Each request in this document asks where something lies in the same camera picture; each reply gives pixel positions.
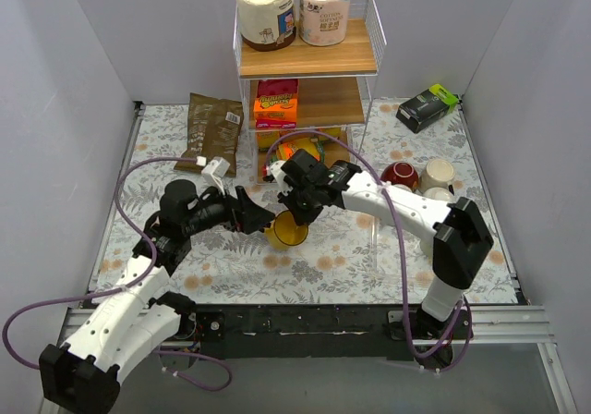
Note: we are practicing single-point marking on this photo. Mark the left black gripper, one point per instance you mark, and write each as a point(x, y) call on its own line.
point(238, 210)

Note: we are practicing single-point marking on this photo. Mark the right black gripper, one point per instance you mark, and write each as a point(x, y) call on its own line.
point(301, 197)

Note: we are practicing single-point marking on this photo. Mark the yellow mug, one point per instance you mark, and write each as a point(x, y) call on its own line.
point(284, 233)

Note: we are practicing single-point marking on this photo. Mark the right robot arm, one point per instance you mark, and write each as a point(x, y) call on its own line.
point(455, 234)

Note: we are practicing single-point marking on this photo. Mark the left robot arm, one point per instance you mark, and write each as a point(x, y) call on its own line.
point(85, 373)

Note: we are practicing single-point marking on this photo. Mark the dark red mug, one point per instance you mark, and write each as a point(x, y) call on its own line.
point(401, 173)

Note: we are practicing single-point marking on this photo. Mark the pale green mug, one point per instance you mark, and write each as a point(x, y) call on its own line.
point(427, 246)

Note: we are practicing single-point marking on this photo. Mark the white speckled mug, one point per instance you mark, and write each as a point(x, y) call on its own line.
point(439, 194)

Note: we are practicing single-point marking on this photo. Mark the cream mug upside down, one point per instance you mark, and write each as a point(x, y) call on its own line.
point(438, 173)

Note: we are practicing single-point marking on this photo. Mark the orange yellow green sponge pack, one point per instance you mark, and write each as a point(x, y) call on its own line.
point(287, 149)

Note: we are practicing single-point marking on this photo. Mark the brown coffee bag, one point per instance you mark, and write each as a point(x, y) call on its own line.
point(213, 128)

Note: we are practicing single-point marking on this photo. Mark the clear acrylic tray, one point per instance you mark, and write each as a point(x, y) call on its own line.
point(388, 240)

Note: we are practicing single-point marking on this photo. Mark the orange red sponge pack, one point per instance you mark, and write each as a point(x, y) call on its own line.
point(276, 104)

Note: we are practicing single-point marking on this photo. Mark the black green box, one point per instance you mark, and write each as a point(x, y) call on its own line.
point(427, 107)

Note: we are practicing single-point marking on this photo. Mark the beige wrapped toilet paper roll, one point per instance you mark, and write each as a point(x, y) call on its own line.
point(266, 25)

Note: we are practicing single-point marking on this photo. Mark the white wrapped toilet paper roll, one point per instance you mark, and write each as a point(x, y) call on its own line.
point(323, 22)

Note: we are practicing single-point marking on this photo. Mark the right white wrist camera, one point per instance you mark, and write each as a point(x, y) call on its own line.
point(273, 172)

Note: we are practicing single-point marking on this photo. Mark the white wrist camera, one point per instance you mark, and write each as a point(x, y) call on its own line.
point(273, 172)
point(213, 170)

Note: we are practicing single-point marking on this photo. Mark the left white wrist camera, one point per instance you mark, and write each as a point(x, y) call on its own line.
point(213, 170)

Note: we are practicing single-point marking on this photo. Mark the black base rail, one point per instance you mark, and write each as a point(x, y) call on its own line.
point(294, 331)

